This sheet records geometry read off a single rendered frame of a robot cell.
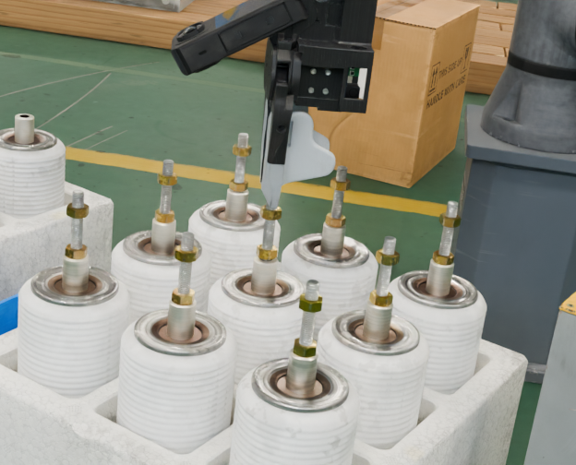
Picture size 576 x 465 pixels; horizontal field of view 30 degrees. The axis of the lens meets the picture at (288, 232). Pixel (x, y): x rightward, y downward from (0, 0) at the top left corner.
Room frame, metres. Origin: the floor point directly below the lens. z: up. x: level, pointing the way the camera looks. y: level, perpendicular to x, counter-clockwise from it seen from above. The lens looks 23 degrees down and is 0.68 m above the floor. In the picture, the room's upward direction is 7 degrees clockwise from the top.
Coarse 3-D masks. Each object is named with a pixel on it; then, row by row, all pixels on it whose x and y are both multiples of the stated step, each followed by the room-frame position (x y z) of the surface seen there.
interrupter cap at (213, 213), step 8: (224, 200) 1.08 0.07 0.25; (208, 208) 1.06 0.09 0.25; (216, 208) 1.06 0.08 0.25; (224, 208) 1.07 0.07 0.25; (248, 208) 1.07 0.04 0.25; (256, 208) 1.08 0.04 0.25; (200, 216) 1.04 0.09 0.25; (208, 216) 1.04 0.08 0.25; (216, 216) 1.04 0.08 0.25; (224, 216) 1.05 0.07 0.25; (248, 216) 1.06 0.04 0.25; (256, 216) 1.06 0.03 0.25; (216, 224) 1.02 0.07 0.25; (224, 224) 1.02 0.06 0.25; (232, 224) 1.02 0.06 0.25; (240, 224) 1.03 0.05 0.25; (248, 224) 1.03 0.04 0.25; (256, 224) 1.03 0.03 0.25
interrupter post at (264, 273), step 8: (256, 256) 0.89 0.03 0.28; (256, 264) 0.88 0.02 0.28; (264, 264) 0.88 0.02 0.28; (272, 264) 0.88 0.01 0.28; (256, 272) 0.88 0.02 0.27; (264, 272) 0.88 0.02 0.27; (272, 272) 0.88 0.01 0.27; (256, 280) 0.88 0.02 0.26; (264, 280) 0.88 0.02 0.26; (272, 280) 0.88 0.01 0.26; (256, 288) 0.88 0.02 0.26; (264, 288) 0.88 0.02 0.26; (272, 288) 0.88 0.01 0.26
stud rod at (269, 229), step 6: (264, 222) 0.89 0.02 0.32; (270, 222) 0.89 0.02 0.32; (264, 228) 0.89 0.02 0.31; (270, 228) 0.88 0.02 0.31; (264, 234) 0.89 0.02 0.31; (270, 234) 0.89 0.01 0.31; (264, 240) 0.89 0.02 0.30; (270, 240) 0.89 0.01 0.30; (264, 246) 0.89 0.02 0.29; (270, 246) 0.89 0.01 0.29
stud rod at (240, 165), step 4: (240, 136) 1.05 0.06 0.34; (244, 136) 1.05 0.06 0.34; (240, 140) 1.05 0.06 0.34; (244, 140) 1.05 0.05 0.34; (240, 144) 1.05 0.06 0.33; (244, 144) 1.05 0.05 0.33; (236, 156) 1.05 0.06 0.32; (236, 160) 1.05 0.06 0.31; (240, 160) 1.05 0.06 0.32; (244, 160) 1.05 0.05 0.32; (236, 164) 1.05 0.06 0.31; (240, 164) 1.05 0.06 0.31; (244, 164) 1.05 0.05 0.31; (236, 168) 1.05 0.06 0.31; (240, 168) 1.05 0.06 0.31; (244, 168) 1.05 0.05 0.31; (236, 172) 1.05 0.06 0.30; (240, 172) 1.05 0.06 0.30; (244, 172) 1.05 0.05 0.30; (236, 176) 1.05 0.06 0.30; (240, 176) 1.05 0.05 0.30; (244, 176) 1.05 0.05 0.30; (236, 180) 1.05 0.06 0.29; (240, 180) 1.05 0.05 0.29
